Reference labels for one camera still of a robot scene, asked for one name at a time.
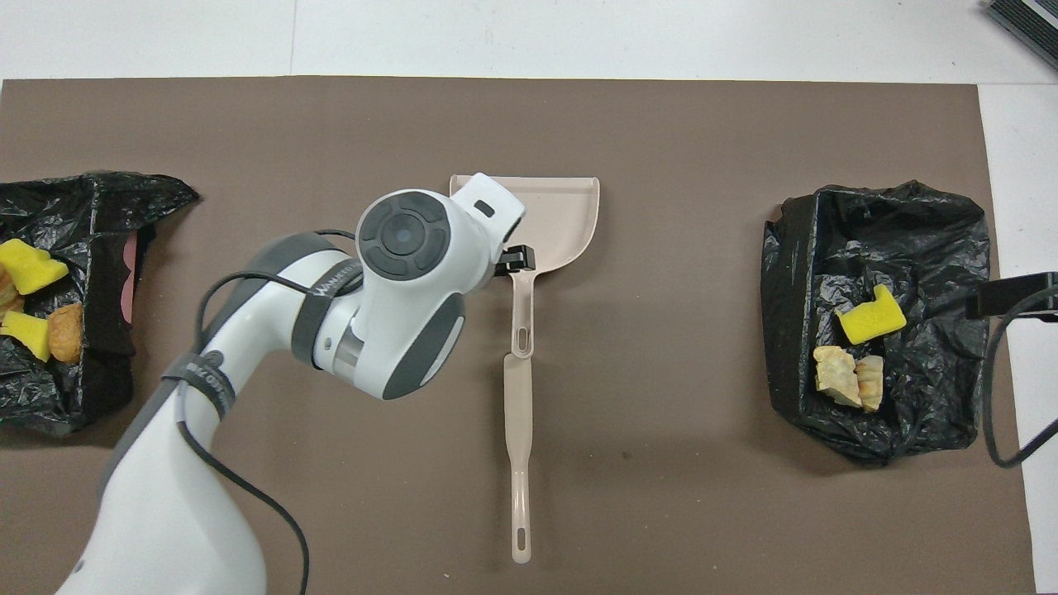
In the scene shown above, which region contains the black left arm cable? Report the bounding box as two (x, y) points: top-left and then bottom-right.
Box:
(176, 228), (358, 595)

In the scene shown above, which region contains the black bag lined pink bin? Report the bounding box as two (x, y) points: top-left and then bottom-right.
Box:
(0, 170), (200, 439)

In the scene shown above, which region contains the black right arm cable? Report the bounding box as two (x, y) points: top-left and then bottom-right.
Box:
(981, 285), (1058, 469)

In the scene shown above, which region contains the yellow rounded sponge piece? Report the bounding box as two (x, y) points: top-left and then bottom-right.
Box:
(0, 239), (70, 297)

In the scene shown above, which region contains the toy croissant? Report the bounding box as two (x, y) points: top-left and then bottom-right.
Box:
(0, 271), (26, 321)
(813, 345), (862, 408)
(855, 355), (885, 413)

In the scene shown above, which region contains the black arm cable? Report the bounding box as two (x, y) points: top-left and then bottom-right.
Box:
(176, 228), (358, 595)
(981, 285), (1058, 469)

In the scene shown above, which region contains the brown table mat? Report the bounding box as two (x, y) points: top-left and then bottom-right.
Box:
(0, 76), (1036, 595)

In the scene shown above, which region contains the yellow notched sponge piece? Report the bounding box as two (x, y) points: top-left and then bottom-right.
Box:
(835, 283), (908, 345)

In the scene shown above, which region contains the yellow wedge sponge piece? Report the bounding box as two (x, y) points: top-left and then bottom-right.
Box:
(0, 312), (52, 364)

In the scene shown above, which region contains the beige plastic dustpan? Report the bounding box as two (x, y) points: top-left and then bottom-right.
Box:
(450, 174), (601, 359)

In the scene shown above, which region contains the beige hand brush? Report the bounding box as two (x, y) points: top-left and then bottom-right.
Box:
(503, 355), (535, 565)

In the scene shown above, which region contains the black ribbed device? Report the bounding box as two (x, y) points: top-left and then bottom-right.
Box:
(984, 0), (1058, 49)

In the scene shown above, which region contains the brown toy bread roll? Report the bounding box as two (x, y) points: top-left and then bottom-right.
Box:
(47, 302), (85, 365)

